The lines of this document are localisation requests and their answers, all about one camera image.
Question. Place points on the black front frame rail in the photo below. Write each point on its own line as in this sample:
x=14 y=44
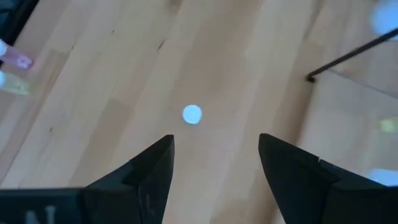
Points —
x=14 y=15

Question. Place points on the pink medicine bottle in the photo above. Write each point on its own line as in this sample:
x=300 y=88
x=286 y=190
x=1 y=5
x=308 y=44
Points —
x=17 y=57

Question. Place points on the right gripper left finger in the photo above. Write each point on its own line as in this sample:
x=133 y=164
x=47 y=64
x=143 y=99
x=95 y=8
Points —
x=140 y=193

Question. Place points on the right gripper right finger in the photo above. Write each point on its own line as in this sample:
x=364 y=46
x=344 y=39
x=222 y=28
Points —
x=298 y=193

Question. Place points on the wooden shelf black frame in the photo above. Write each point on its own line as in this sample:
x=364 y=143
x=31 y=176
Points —
x=351 y=124

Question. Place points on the green medicine bottle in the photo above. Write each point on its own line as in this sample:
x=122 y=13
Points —
x=192 y=114

